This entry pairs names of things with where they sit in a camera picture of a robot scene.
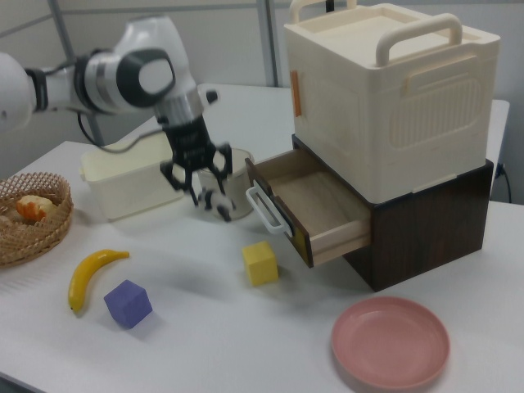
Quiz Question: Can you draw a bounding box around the small panda toy figure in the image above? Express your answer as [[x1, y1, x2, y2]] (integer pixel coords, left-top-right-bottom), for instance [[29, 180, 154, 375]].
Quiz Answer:
[[196, 187, 236, 222]]

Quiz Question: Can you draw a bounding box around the orange fruit in basket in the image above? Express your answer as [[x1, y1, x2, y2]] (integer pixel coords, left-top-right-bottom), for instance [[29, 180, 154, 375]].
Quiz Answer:
[[15, 194, 56, 224]]

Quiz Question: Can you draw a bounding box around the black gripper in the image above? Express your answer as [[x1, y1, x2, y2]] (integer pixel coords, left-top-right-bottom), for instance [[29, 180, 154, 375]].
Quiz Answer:
[[160, 115, 233, 209]]

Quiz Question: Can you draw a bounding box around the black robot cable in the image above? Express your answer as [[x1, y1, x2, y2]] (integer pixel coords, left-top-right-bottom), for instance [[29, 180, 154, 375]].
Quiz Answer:
[[24, 61, 165, 153]]

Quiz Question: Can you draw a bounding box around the black power cable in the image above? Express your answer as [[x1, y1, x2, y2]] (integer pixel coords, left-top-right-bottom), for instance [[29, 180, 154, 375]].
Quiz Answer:
[[495, 162, 513, 203]]

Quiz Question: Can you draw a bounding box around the wooden drawer with white handle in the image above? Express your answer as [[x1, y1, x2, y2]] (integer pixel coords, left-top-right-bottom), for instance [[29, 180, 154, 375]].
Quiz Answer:
[[244, 148, 373, 269]]

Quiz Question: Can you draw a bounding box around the yellow foam cube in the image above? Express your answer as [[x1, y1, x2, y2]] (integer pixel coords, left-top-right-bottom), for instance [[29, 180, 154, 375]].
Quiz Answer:
[[241, 240, 279, 287]]

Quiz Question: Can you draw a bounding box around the yellow toy banana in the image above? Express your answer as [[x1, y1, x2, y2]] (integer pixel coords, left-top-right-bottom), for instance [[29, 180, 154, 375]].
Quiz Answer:
[[67, 249, 131, 314]]

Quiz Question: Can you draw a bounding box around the small beige trash can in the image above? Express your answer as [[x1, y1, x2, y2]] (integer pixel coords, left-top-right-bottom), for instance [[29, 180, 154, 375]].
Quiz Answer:
[[196, 147, 257, 221]]

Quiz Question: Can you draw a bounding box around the pink plastic plate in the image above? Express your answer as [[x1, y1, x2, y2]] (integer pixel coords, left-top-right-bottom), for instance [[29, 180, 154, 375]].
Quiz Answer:
[[331, 296, 451, 390]]

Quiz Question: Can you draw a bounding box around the purple foam cube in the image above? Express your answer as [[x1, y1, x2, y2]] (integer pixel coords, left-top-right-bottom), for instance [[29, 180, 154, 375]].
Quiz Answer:
[[103, 279, 154, 330]]

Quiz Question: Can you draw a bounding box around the cream plastic storage box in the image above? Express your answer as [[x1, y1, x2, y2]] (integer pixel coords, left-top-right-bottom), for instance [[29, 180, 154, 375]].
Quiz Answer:
[[282, 0, 502, 204]]

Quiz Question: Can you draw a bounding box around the dark wood drawer cabinet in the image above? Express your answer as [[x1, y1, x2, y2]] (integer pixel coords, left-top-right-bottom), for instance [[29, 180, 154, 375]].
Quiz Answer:
[[291, 133, 495, 293]]

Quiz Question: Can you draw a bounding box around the translucent white plastic bin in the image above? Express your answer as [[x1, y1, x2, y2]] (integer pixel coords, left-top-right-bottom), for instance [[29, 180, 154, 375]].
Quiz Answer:
[[79, 134, 186, 223]]

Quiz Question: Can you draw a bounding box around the woven bamboo basket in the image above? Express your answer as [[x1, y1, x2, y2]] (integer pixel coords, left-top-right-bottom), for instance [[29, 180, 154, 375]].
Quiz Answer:
[[0, 172, 75, 269]]

